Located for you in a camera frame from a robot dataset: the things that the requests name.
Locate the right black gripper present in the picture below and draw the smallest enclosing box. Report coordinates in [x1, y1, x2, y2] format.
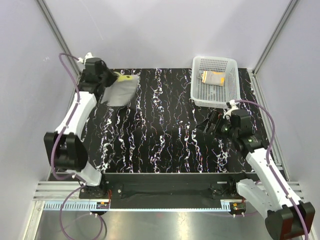
[195, 110, 238, 142]

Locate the yellow and grey towel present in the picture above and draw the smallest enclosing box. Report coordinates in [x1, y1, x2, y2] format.
[101, 72, 140, 107]

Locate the orange towel with grey pattern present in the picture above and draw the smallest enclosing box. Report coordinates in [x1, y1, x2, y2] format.
[201, 71, 226, 86]

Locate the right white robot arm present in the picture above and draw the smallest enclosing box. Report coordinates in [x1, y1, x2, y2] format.
[196, 109, 316, 240]

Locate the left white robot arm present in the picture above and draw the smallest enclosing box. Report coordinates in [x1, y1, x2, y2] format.
[43, 52, 118, 198]

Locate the white perforated plastic basket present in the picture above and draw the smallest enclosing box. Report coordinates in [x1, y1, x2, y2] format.
[190, 56, 241, 109]

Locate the right connector block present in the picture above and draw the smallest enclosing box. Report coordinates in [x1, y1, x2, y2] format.
[231, 202, 247, 212]

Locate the connector block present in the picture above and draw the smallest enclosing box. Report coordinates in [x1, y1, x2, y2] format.
[96, 201, 110, 211]
[231, 202, 247, 212]

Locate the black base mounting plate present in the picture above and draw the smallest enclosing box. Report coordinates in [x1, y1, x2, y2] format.
[79, 172, 259, 205]

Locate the left connector block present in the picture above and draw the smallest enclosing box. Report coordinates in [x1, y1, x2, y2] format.
[96, 201, 110, 211]

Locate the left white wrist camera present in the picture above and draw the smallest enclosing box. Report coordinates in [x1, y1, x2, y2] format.
[77, 52, 94, 65]

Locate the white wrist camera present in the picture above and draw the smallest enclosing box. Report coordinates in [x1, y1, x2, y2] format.
[77, 52, 94, 65]
[222, 100, 239, 121]

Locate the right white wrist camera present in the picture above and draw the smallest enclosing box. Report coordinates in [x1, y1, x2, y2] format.
[222, 100, 239, 121]

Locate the left aluminium frame post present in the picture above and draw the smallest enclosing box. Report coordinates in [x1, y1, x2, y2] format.
[34, 0, 82, 76]

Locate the aluminium frame post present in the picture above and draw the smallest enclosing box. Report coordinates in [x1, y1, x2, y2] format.
[252, 0, 300, 76]
[34, 0, 82, 76]

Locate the white slotted cable duct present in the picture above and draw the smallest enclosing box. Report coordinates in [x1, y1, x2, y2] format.
[44, 200, 231, 212]

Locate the right aluminium frame post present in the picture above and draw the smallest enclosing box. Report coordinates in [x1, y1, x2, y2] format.
[252, 0, 300, 76]

